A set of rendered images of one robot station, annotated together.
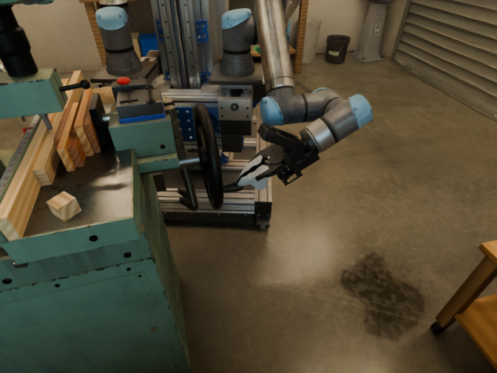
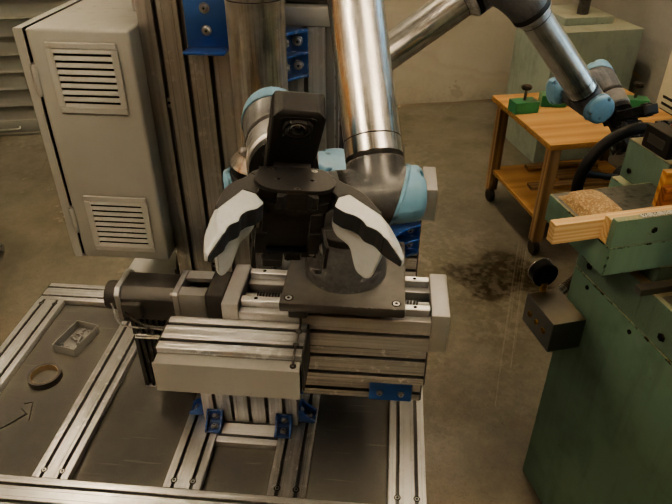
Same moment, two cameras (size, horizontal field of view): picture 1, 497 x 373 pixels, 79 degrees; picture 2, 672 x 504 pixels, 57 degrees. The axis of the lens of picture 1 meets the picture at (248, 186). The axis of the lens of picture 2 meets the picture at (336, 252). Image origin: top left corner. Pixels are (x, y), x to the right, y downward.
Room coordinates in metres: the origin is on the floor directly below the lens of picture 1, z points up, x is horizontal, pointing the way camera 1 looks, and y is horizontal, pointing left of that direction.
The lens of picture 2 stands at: (1.32, 1.51, 1.50)
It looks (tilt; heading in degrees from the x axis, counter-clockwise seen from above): 33 degrees down; 273
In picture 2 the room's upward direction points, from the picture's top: straight up
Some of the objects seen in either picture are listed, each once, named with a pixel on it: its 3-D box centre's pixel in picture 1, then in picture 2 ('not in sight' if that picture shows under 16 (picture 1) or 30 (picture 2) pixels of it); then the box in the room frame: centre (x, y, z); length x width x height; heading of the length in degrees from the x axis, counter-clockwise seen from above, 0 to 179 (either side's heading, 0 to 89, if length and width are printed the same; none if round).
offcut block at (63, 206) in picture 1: (64, 206); not in sight; (0.39, 0.32, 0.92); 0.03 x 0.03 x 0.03; 58
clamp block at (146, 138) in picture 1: (143, 126); (671, 166); (0.67, 0.26, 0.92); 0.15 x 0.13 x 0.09; 16
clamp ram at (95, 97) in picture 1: (113, 117); not in sight; (0.65, 0.32, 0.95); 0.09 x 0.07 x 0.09; 16
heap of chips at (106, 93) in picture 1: (105, 92); (595, 202); (0.88, 0.43, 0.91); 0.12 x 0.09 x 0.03; 106
